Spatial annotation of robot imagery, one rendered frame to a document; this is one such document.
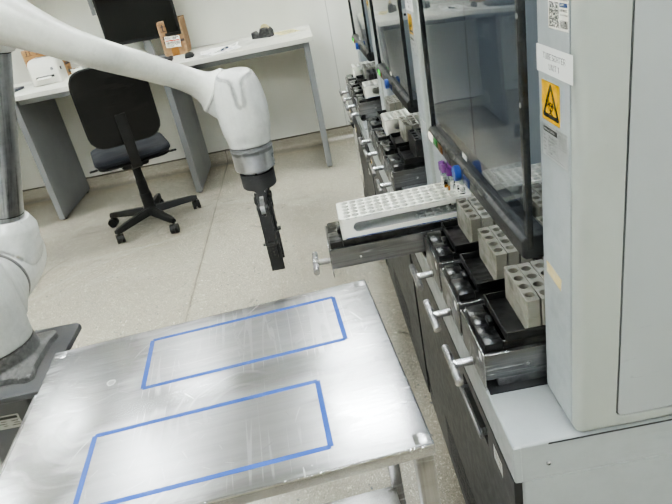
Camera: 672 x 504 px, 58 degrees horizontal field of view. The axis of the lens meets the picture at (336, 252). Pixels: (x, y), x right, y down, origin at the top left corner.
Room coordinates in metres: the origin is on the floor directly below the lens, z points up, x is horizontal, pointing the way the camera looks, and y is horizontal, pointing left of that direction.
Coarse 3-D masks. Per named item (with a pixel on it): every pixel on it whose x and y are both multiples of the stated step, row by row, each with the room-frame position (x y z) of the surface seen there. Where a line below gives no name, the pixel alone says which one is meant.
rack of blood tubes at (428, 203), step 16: (400, 192) 1.30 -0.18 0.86; (416, 192) 1.28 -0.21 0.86; (432, 192) 1.26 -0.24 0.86; (448, 192) 1.24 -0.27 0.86; (336, 208) 1.29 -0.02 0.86; (352, 208) 1.27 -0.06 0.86; (368, 208) 1.25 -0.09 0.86; (384, 208) 1.22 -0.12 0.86; (400, 208) 1.21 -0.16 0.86; (416, 208) 1.21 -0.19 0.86; (432, 208) 1.25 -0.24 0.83; (448, 208) 1.24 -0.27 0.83; (352, 224) 1.21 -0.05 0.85; (368, 224) 1.28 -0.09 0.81; (384, 224) 1.26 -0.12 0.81; (400, 224) 1.21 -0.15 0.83; (416, 224) 1.21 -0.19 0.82
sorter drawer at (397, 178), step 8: (392, 160) 1.66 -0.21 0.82; (400, 160) 1.65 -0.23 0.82; (392, 168) 1.63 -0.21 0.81; (400, 168) 1.60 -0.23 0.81; (408, 168) 1.60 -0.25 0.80; (416, 168) 1.59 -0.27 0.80; (424, 168) 1.59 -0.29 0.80; (392, 176) 1.60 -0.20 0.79; (400, 176) 1.59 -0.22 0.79; (408, 176) 1.59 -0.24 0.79; (416, 176) 1.59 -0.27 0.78; (424, 176) 1.59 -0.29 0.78; (376, 184) 1.67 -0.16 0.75; (384, 184) 1.65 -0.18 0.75; (392, 184) 1.63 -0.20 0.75; (400, 184) 1.59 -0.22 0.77; (408, 184) 1.59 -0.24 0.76
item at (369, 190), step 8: (368, 0) 2.35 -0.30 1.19; (368, 24) 3.05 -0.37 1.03; (368, 32) 3.05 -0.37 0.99; (360, 56) 3.06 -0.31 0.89; (376, 56) 2.35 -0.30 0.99; (376, 64) 2.39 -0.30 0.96; (352, 104) 2.83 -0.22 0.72; (384, 104) 2.33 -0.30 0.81; (352, 112) 2.94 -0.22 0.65; (352, 120) 3.06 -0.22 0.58; (360, 120) 2.49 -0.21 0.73; (360, 128) 2.56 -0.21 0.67; (360, 136) 2.65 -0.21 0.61; (360, 152) 2.84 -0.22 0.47; (368, 152) 2.34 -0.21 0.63; (368, 176) 2.56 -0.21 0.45; (368, 184) 2.65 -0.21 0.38; (368, 192) 2.75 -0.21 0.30
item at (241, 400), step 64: (192, 320) 0.99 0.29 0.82; (256, 320) 0.94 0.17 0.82; (320, 320) 0.90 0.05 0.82; (64, 384) 0.86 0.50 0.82; (128, 384) 0.82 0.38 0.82; (192, 384) 0.79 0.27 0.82; (256, 384) 0.76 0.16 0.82; (320, 384) 0.72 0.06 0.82; (384, 384) 0.70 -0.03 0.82; (64, 448) 0.70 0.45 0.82; (128, 448) 0.67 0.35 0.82; (192, 448) 0.64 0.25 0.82; (256, 448) 0.62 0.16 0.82; (320, 448) 0.60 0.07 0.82; (384, 448) 0.57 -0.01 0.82
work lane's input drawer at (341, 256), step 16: (336, 224) 1.30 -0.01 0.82; (432, 224) 1.20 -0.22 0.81; (336, 240) 1.21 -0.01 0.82; (352, 240) 1.20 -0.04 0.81; (368, 240) 1.20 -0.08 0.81; (384, 240) 1.19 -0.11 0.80; (400, 240) 1.19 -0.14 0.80; (416, 240) 1.19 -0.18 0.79; (336, 256) 1.19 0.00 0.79; (352, 256) 1.19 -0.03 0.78; (368, 256) 1.19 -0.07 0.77; (384, 256) 1.19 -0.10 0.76
